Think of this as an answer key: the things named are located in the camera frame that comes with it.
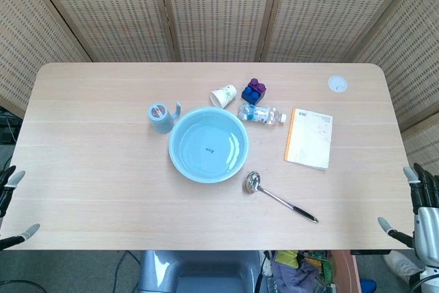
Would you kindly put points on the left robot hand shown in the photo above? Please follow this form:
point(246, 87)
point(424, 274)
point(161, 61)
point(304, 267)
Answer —
point(9, 179)

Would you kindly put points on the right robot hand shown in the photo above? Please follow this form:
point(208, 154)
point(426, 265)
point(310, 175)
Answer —
point(427, 224)

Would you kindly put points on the clear plastic water bottle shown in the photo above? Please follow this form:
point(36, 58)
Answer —
point(260, 114)

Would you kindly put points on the light blue plastic bowl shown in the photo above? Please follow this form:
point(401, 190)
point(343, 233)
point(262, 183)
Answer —
point(208, 145)

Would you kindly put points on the white shoe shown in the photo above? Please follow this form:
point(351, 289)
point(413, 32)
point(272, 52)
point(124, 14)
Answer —
point(401, 262)

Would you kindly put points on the red-brown stool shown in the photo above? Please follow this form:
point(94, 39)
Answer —
point(348, 272)

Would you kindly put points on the colourful clutter pile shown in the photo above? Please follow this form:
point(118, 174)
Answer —
point(295, 270)

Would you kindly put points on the white booklet orange spine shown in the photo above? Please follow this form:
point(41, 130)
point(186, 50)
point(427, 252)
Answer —
point(310, 138)

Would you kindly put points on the light blue upturned mug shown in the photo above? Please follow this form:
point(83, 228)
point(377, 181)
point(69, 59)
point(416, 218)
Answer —
point(160, 119)

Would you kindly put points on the blue-grey robot torso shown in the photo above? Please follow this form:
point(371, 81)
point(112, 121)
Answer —
point(202, 272)

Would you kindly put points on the blue building block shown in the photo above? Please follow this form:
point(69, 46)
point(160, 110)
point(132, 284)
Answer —
point(250, 96)

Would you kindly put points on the purple building block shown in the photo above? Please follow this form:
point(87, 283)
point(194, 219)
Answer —
point(257, 84)

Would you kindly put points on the white paper cup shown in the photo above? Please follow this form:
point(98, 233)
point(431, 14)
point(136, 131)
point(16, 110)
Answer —
point(223, 95)

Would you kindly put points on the woven folding screen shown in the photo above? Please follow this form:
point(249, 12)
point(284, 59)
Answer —
point(219, 11)

